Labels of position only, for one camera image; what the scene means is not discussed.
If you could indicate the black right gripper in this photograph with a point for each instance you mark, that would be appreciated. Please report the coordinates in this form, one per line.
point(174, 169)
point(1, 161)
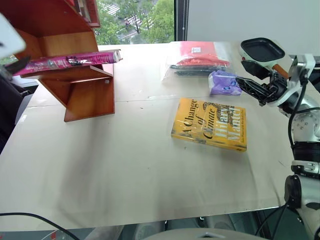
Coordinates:
point(276, 88)

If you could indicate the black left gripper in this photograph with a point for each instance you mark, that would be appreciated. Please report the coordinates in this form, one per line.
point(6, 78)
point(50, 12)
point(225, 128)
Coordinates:
point(4, 72)

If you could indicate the pink foil packet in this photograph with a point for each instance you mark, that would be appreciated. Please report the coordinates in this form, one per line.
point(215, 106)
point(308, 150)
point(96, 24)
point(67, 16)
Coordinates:
point(97, 58)

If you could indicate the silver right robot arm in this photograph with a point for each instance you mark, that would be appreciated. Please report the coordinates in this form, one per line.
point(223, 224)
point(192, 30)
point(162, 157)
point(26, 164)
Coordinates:
point(306, 140)

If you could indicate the yellow book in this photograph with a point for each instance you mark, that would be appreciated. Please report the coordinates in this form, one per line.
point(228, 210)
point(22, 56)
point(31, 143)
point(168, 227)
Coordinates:
point(212, 125)

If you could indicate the wooden bookshelf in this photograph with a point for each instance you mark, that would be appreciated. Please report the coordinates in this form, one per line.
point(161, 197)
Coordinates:
point(82, 97)

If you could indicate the black pan with white base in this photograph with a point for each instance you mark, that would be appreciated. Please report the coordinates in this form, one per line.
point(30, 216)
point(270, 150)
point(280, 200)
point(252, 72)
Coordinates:
point(262, 50)

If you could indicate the purple tissue pack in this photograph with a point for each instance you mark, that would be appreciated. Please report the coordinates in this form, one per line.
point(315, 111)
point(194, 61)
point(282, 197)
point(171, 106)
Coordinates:
point(222, 83)

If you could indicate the red clothes in plastic bag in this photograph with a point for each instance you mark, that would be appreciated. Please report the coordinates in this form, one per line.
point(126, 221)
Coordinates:
point(200, 56)

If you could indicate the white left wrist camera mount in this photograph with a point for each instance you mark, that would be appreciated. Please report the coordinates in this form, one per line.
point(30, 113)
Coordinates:
point(8, 40)

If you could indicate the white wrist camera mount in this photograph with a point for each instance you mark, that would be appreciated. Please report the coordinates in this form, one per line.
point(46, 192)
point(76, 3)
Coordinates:
point(8, 40)
point(296, 75)

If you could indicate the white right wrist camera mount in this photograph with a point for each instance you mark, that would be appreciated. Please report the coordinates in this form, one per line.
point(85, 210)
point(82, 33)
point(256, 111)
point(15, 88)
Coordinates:
point(296, 75)

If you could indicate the dark window frame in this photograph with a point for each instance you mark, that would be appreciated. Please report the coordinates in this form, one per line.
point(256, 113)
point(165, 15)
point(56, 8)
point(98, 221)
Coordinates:
point(180, 20)

